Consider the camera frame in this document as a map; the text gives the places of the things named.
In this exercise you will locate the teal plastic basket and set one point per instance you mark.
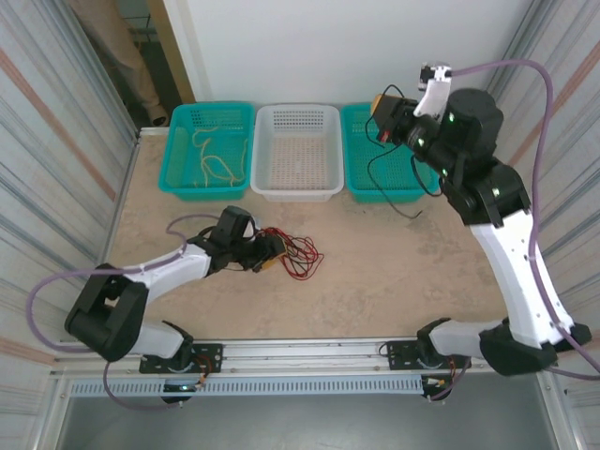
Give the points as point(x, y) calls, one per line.
point(206, 145)
point(361, 154)

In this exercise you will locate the black controller box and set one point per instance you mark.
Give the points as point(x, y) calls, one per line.
point(180, 387)

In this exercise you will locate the person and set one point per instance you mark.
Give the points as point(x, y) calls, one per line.
point(126, 56)

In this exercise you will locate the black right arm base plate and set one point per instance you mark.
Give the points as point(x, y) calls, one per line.
point(398, 356)

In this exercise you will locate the wooden door frame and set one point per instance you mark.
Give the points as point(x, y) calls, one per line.
point(175, 51)

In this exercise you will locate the white plastic basket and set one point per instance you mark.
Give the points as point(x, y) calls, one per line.
point(297, 154)

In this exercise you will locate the aluminium mounting rail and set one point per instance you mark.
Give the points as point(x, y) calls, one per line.
point(304, 356)

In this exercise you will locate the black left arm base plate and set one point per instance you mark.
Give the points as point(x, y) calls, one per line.
point(212, 351)

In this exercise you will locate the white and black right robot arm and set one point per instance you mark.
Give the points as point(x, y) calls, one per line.
point(525, 276)

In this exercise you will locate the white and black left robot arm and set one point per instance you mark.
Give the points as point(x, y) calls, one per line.
point(173, 269)

